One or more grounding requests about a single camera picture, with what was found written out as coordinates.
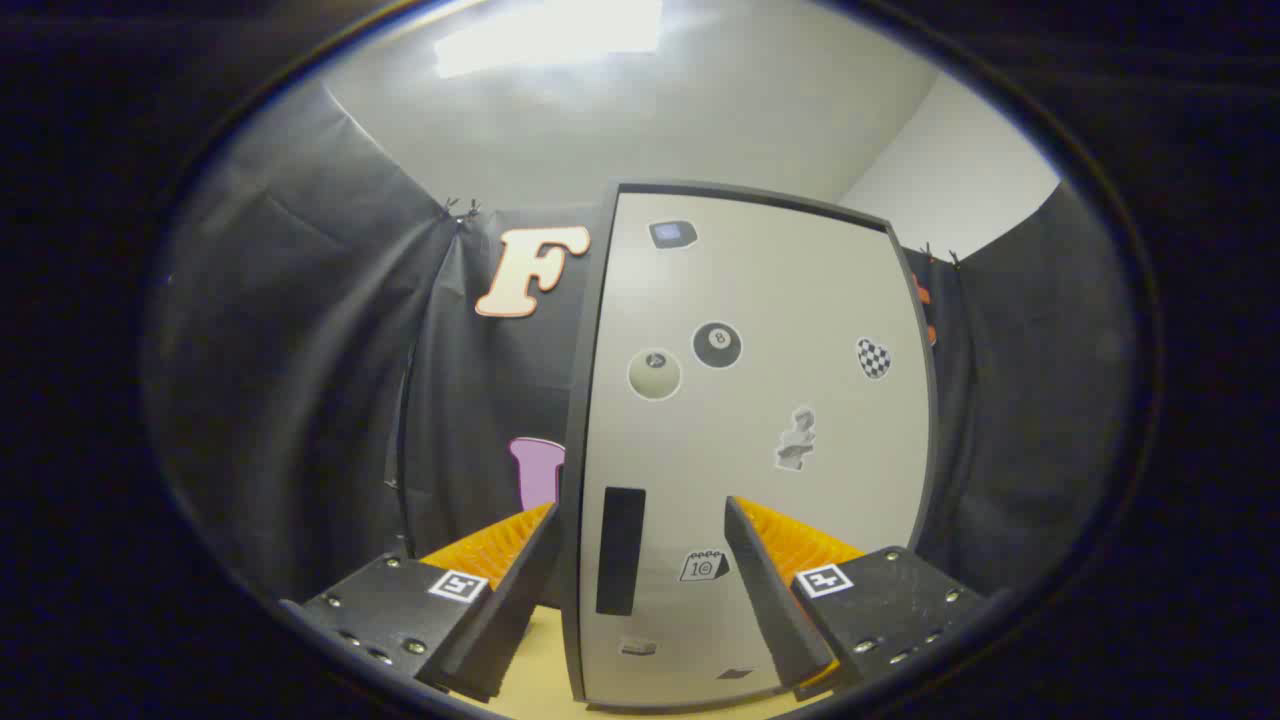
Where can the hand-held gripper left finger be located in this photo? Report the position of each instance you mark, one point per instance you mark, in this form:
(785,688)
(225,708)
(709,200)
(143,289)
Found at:
(520,600)

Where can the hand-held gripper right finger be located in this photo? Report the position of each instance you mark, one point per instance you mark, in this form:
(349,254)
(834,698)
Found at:
(765,590)

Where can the dark grey cabinet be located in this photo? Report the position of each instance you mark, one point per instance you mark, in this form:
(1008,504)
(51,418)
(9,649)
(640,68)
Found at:
(578,400)

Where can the black backdrop cloth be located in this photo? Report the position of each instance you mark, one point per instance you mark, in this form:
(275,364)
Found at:
(300,350)

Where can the ceiling light panel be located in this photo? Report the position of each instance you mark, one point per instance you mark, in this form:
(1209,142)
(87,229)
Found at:
(550,35)

